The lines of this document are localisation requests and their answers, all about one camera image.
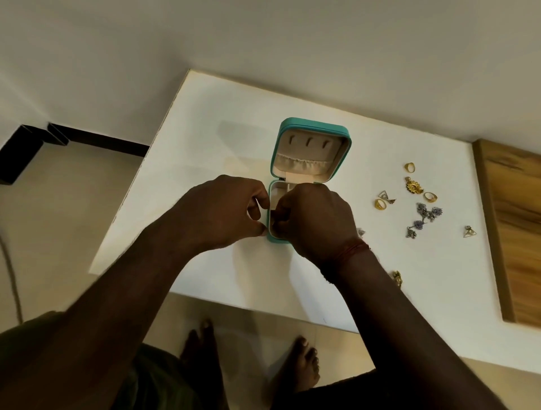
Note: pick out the person's right hand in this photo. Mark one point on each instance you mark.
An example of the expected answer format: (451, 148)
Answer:
(321, 224)

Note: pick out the person's left hand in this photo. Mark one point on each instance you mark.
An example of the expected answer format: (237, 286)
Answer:
(215, 211)

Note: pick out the person's right fingers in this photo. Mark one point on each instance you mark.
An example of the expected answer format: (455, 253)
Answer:
(282, 215)

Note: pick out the person's left thumb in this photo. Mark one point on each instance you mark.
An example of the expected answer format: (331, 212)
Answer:
(257, 227)

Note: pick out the teal jewelry box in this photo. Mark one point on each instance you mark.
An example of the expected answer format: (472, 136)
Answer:
(310, 148)

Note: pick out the person's left forearm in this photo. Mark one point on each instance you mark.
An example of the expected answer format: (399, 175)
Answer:
(101, 321)

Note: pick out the person's right forearm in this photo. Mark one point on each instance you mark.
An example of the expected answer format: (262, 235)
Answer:
(405, 338)

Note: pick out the silver triangle earring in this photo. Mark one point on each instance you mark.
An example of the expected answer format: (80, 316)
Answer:
(385, 196)
(469, 232)

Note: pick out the gold leaf earring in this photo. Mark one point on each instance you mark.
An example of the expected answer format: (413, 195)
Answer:
(397, 278)

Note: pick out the silver flower earring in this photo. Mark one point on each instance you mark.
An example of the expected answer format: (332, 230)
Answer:
(429, 211)
(415, 227)

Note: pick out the gold flower pendant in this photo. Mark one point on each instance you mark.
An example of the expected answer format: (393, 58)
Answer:
(414, 186)

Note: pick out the person's right foot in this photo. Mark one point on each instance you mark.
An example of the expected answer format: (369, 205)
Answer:
(298, 367)

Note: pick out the person's foot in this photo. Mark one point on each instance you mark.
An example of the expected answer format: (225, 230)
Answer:
(298, 367)
(203, 363)

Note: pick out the person's left foot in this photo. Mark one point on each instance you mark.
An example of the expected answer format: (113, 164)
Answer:
(203, 363)

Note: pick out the dark skirting strip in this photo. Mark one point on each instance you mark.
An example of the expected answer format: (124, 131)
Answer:
(101, 140)

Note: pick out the olive green shorts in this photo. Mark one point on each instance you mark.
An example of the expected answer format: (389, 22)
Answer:
(160, 380)

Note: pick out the wooden panel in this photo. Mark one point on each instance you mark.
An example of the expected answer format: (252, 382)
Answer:
(513, 228)

